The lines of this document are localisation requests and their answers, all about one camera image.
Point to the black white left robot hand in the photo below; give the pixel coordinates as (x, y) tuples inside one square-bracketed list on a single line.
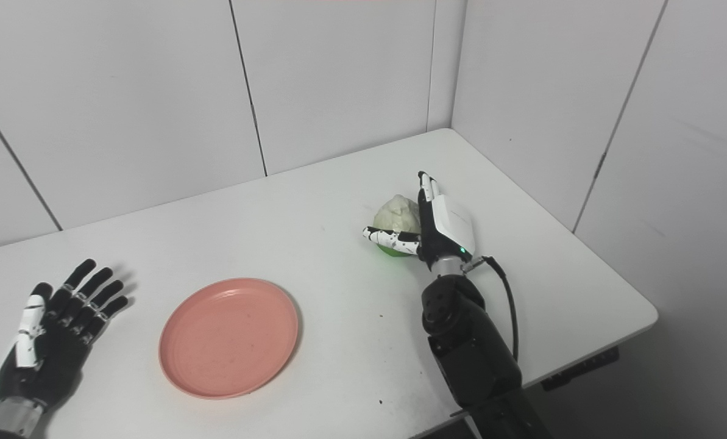
[(55, 360)]

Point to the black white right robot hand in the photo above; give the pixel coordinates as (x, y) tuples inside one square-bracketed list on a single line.
[(448, 228)]

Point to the green white cabbage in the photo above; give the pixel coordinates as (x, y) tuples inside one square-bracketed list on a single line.
[(397, 213)]

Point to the pink round plate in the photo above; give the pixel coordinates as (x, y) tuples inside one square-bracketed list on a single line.
[(229, 338)]

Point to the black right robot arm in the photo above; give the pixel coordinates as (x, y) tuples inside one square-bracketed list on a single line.
[(473, 353)]

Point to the black under-table bracket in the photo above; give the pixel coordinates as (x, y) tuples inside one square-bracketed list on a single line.
[(582, 366)]

